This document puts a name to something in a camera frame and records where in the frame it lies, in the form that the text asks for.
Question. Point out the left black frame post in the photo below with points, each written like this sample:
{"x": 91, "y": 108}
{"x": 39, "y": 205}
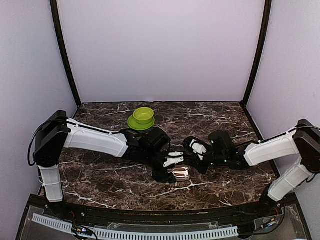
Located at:
{"x": 63, "y": 51}

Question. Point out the black frame post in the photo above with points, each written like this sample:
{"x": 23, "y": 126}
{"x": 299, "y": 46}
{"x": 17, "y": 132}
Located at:
{"x": 63, "y": 51}
{"x": 258, "y": 53}

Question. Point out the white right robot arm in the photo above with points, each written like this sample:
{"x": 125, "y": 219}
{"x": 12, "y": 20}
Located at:
{"x": 302, "y": 140}

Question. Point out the green plastic bowl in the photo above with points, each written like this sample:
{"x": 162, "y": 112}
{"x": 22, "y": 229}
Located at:
{"x": 143, "y": 115}

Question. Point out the white slotted cable duct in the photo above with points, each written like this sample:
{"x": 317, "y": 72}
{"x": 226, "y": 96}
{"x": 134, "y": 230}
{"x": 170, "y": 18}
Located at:
{"x": 119, "y": 231}

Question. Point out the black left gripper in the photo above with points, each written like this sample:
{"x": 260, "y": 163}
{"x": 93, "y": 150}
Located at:
{"x": 163, "y": 175}

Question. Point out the right black frame post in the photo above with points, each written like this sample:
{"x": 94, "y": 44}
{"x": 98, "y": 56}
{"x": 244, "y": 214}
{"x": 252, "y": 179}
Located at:
{"x": 258, "y": 53}

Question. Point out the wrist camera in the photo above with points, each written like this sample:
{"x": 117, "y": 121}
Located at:
{"x": 173, "y": 158}
{"x": 196, "y": 146}

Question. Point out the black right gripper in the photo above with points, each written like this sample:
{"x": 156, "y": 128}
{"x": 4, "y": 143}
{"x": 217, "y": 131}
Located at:
{"x": 193, "y": 159}

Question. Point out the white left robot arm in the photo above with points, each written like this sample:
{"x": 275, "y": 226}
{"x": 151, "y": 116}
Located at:
{"x": 60, "y": 132}

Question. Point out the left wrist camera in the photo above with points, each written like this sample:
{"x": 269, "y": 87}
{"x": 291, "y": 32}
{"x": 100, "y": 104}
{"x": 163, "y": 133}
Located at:
{"x": 173, "y": 158}

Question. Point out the green plastic plate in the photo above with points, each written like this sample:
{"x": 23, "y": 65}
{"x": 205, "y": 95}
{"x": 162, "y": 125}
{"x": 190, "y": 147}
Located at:
{"x": 133, "y": 124}

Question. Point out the pink translucent sunglasses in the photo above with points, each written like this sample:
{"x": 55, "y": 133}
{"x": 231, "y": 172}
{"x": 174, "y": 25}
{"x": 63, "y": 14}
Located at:
{"x": 181, "y": 173}

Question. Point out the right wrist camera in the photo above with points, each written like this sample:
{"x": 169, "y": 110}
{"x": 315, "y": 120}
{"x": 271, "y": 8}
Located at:
{"x": 196, "y": 146}

